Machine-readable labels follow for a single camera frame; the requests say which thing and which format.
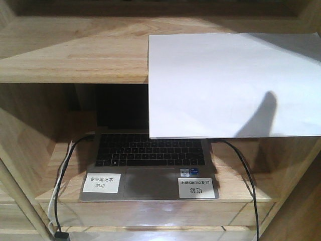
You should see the white cable left of laptop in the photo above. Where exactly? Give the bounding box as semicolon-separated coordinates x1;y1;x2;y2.
47;140;75;238

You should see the white paper stack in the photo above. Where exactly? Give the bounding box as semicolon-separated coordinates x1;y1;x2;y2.
148;33;320;139

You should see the black cable right of laptop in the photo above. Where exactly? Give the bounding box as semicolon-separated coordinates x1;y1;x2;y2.
211;139;260;241

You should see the white label left on laptop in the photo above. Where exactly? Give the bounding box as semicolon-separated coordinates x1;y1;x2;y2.
82;173;121;193

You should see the silver laptop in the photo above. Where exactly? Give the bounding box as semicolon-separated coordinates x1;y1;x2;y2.
80;84;219;202

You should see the black plug adapter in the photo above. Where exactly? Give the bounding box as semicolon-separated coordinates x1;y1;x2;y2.
54;231;70;241

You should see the white label on laptop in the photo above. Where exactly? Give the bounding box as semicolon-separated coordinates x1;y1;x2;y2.
82;173;121;193
178;178;216;199

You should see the black cable left of laptop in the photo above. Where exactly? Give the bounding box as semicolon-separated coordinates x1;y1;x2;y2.
53;133;96;233

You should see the black cable of laptop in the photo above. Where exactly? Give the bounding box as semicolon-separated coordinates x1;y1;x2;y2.
53;133;96;233
211;139;260;241

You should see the wooden shelf unit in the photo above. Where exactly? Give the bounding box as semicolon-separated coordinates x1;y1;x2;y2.
1;1;320;240

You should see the white label right on laptop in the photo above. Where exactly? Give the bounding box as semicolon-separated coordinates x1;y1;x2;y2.
178;178;216;199

